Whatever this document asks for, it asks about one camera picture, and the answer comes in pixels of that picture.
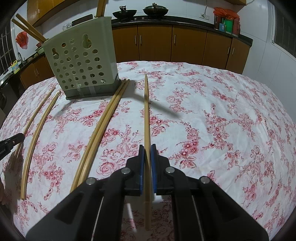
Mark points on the floral pink white tablecloth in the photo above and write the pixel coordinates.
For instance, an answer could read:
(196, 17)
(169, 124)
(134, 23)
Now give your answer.
(206, 121)

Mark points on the wooden kitchen cabinets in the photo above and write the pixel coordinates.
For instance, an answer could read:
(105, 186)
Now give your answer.
(39, 11)
(85, 58)

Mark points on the yellow detergent bottle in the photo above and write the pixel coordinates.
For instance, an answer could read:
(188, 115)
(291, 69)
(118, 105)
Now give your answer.
(15, 67)

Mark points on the window with grille right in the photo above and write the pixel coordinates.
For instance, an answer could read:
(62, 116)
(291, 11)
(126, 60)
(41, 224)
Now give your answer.
(284, 33)

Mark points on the green perforated utensil holder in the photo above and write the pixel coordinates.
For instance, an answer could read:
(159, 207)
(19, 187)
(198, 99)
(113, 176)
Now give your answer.
(83, 59)

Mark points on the window with grille left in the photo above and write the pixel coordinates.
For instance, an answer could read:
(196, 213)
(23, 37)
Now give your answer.
(7, 55)

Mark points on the black wok with lid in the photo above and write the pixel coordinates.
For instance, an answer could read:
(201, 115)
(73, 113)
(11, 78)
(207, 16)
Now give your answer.
(155, 10)

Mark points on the lower wooden kitchen cabinets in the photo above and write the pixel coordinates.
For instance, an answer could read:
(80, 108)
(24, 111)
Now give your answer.
(85, 58)

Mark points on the red hanging plastic bag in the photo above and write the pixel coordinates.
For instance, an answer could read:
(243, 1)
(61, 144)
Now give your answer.
(22, 40)

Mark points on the red bag covered containers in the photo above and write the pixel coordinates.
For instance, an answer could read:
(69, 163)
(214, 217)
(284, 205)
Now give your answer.
(227, 21)

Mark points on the window with grille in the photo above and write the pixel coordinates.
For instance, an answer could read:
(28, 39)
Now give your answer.
(7, 55)
(284, 33)

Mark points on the black kitchen countertop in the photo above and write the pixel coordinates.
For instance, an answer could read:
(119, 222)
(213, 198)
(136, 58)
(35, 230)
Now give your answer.
(175, 20)

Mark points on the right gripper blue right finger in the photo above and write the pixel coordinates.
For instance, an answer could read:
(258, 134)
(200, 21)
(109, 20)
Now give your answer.
(160, 183)

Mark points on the upper wooden kitchen cabinets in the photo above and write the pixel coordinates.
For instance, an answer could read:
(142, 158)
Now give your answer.
(39, 11)

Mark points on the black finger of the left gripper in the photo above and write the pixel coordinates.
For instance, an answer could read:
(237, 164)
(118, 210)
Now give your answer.
(8, 144)

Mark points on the black wok left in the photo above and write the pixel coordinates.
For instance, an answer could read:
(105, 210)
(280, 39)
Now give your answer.
(124, 13)

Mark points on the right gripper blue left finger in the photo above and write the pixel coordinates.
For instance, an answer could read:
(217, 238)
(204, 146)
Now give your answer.
(135, 182)

